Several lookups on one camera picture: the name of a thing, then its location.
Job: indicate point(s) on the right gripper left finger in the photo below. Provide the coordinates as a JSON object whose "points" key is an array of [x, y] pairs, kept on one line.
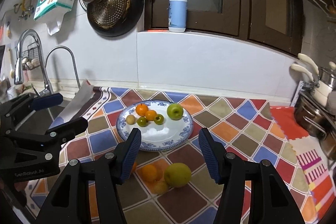
{"points": [[112, 170]]}

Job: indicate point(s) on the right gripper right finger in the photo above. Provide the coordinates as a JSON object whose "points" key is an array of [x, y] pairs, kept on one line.
{"points": [[228, 170]]}

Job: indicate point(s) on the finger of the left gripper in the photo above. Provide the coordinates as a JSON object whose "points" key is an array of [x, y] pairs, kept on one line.
{"points": [[23, 105], [59, 134]]}

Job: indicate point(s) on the large orange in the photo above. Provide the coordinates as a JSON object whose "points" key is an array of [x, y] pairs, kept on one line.
{"points": [[149, 173]]}

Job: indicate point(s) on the small tan round fruit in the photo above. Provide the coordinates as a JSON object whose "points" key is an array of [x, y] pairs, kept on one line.
{"points": [[131, 119]]}

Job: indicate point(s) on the small dark green fruit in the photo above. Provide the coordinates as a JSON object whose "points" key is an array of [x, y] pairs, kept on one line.
{"points": [[142, 121]]}

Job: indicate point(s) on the small orange mandarin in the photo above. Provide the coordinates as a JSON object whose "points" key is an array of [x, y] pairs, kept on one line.
{"points": [[150, 115]]}

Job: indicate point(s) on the small orange with stem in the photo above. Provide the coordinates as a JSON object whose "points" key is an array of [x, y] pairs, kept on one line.
{"points": [[141, 109]]}

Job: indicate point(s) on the small green fruit with stem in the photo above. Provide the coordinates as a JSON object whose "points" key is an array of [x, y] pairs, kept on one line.
{"points": [[159, 119]]}

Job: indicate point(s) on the green apple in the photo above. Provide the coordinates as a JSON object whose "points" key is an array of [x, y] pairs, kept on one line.
{"points": [[175, 111]]}

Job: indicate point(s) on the small yellow-green fruit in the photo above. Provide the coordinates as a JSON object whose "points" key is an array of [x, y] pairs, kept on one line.
{"points": [[134, 167]]}

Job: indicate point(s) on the steel kitchen sink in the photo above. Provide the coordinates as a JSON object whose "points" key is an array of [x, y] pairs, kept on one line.
{"points": [[40, 121]]}

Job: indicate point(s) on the chrome pull-down faucet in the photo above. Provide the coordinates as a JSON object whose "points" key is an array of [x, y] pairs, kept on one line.
{"points": [[18, 72]]}

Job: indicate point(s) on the large yellow pear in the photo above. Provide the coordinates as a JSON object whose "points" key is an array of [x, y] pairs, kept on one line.
{"points": [[177, 175]]}

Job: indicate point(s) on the small yellow lemon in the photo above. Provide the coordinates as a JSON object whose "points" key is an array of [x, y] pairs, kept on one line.
{"points": [[161, 187]]}

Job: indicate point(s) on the chrome gooseneck faucet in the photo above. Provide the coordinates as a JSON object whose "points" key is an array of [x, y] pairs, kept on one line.
{"points": [[61, 63]]}

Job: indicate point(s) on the blue white porcelain plate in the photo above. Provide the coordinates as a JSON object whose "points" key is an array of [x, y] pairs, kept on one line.
{"points": [[157, 137]]}

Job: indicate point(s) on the steel cooking pot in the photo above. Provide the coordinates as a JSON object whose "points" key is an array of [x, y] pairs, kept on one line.
{"points": [[310, 118]]}

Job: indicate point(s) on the golden perforated strainer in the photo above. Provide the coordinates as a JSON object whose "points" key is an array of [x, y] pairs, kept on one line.
{"points": [[105, 14]]}

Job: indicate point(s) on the black frying pan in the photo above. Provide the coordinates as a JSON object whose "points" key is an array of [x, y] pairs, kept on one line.
{"points": [[131, 18]]}

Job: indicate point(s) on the blue white pump bottle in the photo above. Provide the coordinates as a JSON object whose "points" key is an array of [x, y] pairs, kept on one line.
{"points": [[177, 15]]}

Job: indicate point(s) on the black wire sink basket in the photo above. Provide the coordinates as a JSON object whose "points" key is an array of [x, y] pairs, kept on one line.
{"points": [[30, 58]]}

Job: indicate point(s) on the white handled saucepan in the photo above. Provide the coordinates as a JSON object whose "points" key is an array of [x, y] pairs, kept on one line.
{"points": [[322, 78]]}

